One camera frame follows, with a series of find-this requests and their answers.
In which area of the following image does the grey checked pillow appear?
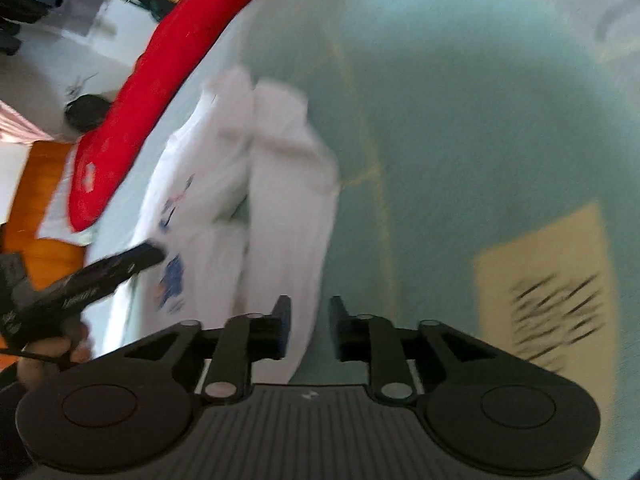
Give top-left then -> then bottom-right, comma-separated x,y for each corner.
37,150 -> 96,246

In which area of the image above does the wooden headboard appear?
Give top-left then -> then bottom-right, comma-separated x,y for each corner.
0,141 -> 86,361

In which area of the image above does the white printed long-sleeve shirt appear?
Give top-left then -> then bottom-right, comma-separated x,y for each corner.
102,67 -> 343,386

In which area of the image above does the black jacket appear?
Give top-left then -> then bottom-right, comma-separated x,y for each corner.
0,0 -> 85,25

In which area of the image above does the red quilt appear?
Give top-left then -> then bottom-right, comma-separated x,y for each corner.
67,0 -> 306,233

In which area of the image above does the small wall fixture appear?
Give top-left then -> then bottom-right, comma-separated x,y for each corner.
65,72 -> 101,101

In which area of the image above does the pink patterned curtain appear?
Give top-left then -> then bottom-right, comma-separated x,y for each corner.
0,100 -> 51,146

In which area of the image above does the person's left hand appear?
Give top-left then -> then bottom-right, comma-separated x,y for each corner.
19,322 -> 92,392

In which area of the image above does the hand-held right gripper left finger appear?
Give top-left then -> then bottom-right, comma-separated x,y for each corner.
120,296 -> 292,406

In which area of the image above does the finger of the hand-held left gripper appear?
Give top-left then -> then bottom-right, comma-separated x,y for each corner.
107,241 -> 168,286

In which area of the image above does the black backpack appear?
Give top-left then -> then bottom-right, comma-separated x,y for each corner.
65,94 -> 112,133

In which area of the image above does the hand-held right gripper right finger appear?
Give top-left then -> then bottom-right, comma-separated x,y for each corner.
330,295 -> 506,406

